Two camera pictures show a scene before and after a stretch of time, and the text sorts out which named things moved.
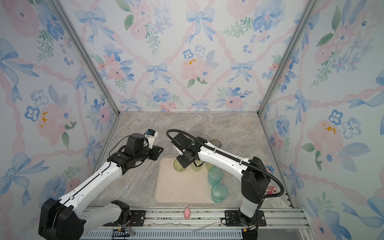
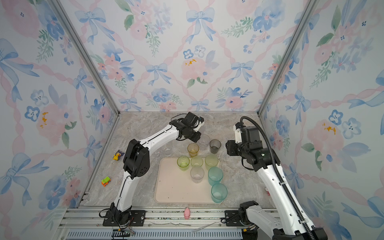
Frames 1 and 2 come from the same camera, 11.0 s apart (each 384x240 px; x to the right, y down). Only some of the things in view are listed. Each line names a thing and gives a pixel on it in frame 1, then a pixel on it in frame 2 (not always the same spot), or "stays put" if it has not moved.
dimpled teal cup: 215,175 stays put
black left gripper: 155,149 to 196,140
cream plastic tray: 172,186 stays put
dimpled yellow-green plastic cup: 209,165 stays put
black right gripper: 180,160 to 231,147
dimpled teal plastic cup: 219,192 stays put
